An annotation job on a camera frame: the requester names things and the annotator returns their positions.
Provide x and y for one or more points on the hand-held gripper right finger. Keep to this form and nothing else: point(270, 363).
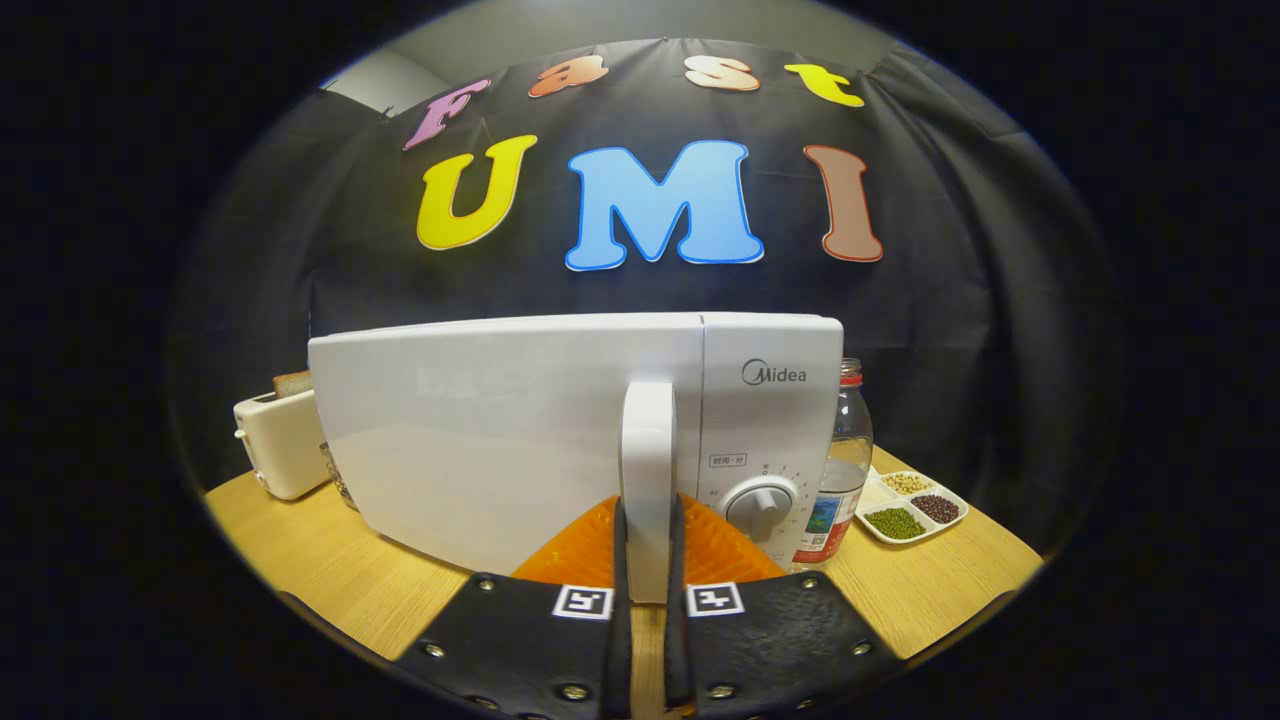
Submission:
point(677, 620)

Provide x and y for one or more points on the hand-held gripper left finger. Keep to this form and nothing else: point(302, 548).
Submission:
point(622, 620)

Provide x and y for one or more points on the white microwave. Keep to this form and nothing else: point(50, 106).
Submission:
point(480, 440)

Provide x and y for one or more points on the white divided bean tray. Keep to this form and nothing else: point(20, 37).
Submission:
point(880, 495)

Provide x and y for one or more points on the clear water bottle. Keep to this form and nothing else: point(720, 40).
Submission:
point(845, 450)

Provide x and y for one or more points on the white toaster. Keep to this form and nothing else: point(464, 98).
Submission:
point(285, 445)

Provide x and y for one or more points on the toast slice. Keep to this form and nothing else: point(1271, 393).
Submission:
point(292, 383)

